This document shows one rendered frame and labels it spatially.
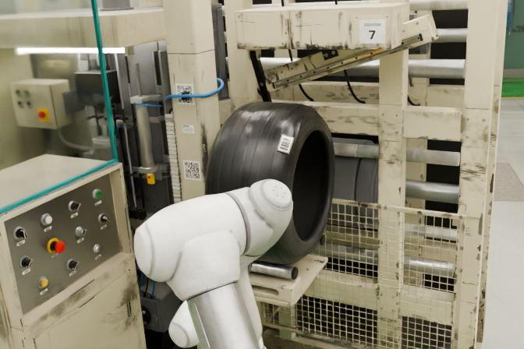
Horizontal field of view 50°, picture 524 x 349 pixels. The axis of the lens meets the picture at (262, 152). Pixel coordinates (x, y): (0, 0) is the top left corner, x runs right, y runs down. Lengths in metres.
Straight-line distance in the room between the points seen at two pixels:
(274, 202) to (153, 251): 0.25
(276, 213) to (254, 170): 0.70
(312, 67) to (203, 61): 0.46
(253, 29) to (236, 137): 0.50
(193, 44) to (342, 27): 0.52
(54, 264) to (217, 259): 1.09
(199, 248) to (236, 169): 0.81
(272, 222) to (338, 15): 1.09
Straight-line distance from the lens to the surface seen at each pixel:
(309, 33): 2.07
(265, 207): 1.07
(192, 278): 1.02
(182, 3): 2.00
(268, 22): 2.13
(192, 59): 2.00
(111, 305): 2.23
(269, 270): 2.02
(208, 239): 1.02
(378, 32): 1.99
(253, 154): 1.78
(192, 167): 2.11
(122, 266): 2.23
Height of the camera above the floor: 1.88
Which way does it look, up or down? 17 degrees down
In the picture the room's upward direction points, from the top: 3 degrees counter-clockwise
